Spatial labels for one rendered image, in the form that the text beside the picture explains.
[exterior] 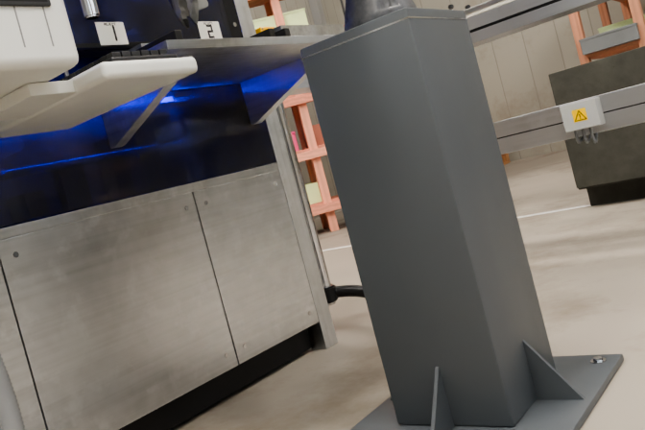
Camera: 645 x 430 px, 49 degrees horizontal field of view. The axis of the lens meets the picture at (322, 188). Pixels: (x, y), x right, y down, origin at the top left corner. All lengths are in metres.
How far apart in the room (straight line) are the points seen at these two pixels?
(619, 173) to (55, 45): 2.99
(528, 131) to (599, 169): 1.19
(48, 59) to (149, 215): 0.79
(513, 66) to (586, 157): 5.48
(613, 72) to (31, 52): 2.95
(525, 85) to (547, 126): 6.55
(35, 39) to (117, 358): 0.87
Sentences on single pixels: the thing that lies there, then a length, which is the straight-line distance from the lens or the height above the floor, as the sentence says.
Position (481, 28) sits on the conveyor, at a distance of 2.60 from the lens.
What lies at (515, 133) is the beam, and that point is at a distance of 2.60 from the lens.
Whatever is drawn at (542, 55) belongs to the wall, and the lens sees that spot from 9.01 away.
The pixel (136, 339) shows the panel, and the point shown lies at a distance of 1.78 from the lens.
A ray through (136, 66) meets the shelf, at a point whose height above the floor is 0.79.
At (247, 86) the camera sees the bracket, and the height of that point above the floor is 0.84.
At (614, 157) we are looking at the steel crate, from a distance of 3.69.
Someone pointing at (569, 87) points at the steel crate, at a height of 0.62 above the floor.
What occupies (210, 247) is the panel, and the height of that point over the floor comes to 0.42.
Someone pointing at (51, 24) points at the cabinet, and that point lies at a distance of 1.15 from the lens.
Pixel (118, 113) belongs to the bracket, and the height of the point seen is 0.80.
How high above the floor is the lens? 0.56
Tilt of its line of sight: 2 degrees down
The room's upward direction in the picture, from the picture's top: 15 degrees counter-clockwise
